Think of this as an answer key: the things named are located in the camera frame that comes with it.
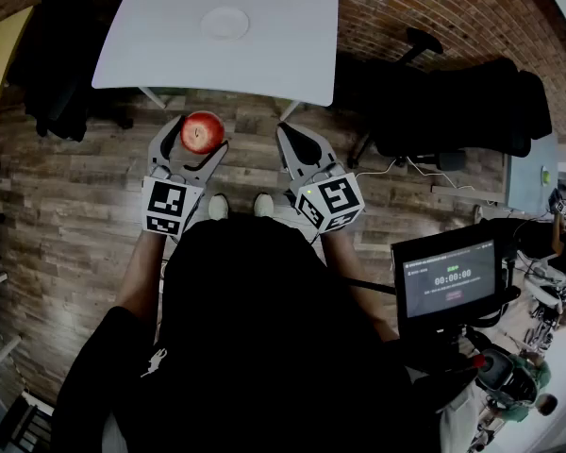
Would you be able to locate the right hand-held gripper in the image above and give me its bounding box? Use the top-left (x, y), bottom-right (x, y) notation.
top-left (276, 121), bottom-right (365, 234)

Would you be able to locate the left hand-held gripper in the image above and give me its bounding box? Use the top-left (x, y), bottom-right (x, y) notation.
top-left (141, 114), bottom-right (230, 238)

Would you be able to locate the red apple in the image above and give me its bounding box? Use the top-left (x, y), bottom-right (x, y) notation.
top-left (179, 110), bottom-right (226, 156)

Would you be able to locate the white plate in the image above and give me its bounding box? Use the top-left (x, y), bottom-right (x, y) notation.
top-left (199, 6), bottom-right (251, 42)

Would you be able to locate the person's right forearm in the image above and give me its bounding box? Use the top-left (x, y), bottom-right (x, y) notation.
top-left (320, 226), bottom-right (402, 344)

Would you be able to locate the person's left forearm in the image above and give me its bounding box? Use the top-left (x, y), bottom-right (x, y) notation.
top-left (115, 228), bottom-right (166, 325)

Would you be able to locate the white table leg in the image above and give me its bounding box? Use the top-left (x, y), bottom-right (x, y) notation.
top-left (277, 100), bottom-right (303, 122)
top-left (139, 86), bottom-right (169, 110)

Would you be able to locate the person's left white shoe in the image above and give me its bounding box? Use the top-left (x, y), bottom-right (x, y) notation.
top-left (208, 193), bottom-right (229, 221)

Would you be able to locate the person's white shoe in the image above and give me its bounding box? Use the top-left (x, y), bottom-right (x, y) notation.
top-left (253, 193), bottom-right (275, 218)
top-left (208, 193), bottom-right (229, 221)

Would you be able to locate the person's right white shoe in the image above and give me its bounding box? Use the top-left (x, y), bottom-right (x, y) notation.
top-left (253, 193), bottom-right (275, 218)

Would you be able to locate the black office chair with jacket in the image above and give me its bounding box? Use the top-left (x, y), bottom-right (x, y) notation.
top-left (334, 26), bottom-right (553, 169)

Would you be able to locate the black monitor screen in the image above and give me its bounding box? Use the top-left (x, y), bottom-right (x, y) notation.
top-left (390, 224), bottom-right (506, 334)

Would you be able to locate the person's black clothing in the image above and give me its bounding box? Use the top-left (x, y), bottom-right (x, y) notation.
top-left (51, 214), bottom-right (482, 453)

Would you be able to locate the yellow desk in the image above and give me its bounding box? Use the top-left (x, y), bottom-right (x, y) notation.
top-left (0, 5), bottom-right (34, 120)

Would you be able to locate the grey desk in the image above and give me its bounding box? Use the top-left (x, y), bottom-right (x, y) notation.
top-left (504, 132), bottom-right (560, 216)

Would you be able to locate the black metal rack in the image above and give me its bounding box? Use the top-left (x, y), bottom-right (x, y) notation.
top-left (0, 394), bottom-right (53, 452)

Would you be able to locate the white floor cable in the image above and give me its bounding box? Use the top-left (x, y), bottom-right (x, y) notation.
top-left (358, 156), bottom-right (515, 207)

